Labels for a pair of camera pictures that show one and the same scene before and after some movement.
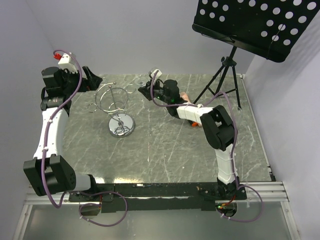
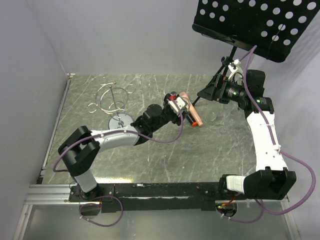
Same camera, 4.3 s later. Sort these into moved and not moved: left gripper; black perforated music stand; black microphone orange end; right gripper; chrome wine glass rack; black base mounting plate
Moved: left gripper; right gripper
Not moved: black base mounting plate; black perforated music stand; chrome wine glass rack; black microphone orange end
